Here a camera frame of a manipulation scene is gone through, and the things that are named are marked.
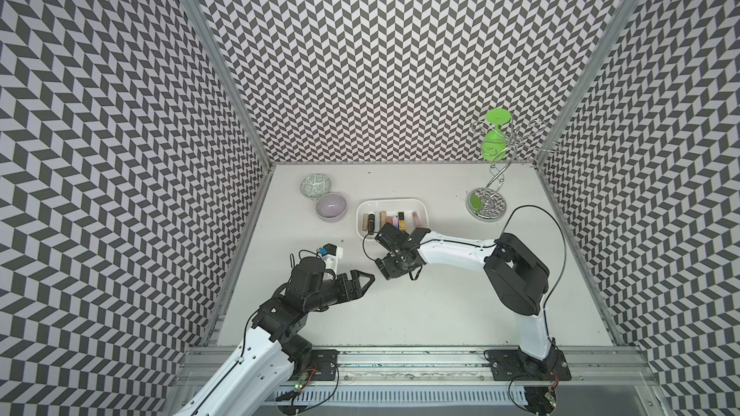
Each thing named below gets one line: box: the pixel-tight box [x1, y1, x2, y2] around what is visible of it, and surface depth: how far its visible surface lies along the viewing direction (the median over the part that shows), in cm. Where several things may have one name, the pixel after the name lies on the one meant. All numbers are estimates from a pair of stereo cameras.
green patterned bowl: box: [299, 173, 333, 201], surface depth 110 cm
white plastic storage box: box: [355, 198, 430, 239], surface depth 103 cm
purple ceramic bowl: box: [316, 192, 348, 223], surface depth 103 cm
